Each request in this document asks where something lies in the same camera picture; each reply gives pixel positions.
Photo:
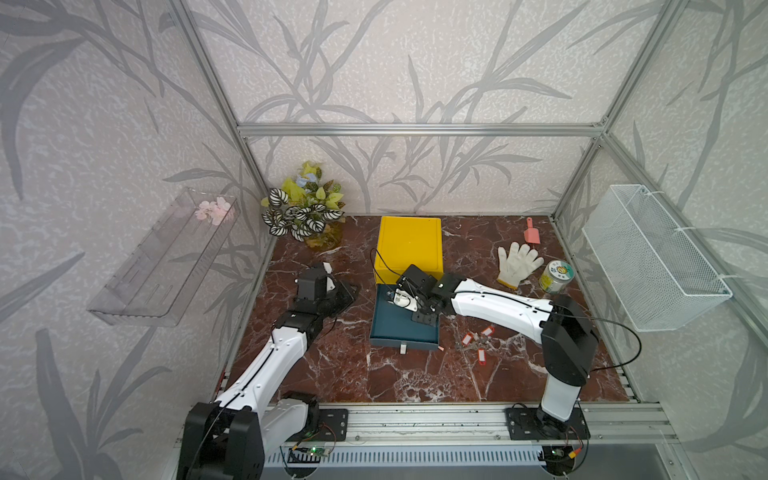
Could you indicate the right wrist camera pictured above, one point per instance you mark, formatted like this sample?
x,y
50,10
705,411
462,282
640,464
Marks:
x,y
403,300

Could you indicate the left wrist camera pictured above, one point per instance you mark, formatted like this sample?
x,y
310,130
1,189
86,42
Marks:
x,y
330,282

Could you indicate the keys with red tags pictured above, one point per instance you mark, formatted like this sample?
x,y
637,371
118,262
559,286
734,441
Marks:
x,y
481,342

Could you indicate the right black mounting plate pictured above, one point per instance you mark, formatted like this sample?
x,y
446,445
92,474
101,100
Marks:
x,y
533,424

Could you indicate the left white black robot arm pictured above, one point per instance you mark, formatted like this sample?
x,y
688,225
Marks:
x,y
232,436

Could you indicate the white wire mesh basket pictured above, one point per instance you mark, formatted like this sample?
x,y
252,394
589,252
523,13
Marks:
x,y
659,275

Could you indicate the yellow drawer cabinet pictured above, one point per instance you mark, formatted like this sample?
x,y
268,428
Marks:
x,y
405,241

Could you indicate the pink plastic scoop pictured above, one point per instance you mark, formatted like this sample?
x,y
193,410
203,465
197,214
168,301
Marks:
x,y
531,233

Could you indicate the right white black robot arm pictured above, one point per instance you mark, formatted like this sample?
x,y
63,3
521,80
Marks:
x,y
564,332

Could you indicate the artificial plant in vase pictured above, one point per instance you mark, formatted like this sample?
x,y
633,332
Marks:
x,y
307,208

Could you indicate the pink artificial flower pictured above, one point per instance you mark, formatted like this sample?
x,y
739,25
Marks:
x,y
214,211

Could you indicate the clear acrylic wall shelf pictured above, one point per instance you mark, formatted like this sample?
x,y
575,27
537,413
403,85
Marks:
x,y
158,281

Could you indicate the black mounting plate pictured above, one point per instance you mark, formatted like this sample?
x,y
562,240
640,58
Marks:
x,y
533,424
326,425

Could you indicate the white work glove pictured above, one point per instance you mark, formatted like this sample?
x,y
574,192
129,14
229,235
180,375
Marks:
x,y
517,263

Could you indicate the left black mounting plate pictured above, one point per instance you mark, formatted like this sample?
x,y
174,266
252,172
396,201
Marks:
x,y
326,425

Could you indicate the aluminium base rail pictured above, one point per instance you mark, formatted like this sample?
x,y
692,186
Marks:
x,y
453,424

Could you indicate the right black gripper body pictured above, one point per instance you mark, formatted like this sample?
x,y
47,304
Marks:
x,y
421,306

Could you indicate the blue drawer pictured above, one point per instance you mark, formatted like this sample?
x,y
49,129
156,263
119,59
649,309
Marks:
x,y
392,326

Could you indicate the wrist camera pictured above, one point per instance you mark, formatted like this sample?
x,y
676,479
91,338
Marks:
x,y
403,300
330,282

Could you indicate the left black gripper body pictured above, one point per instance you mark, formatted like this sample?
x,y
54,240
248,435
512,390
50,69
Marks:
x,y
338,299

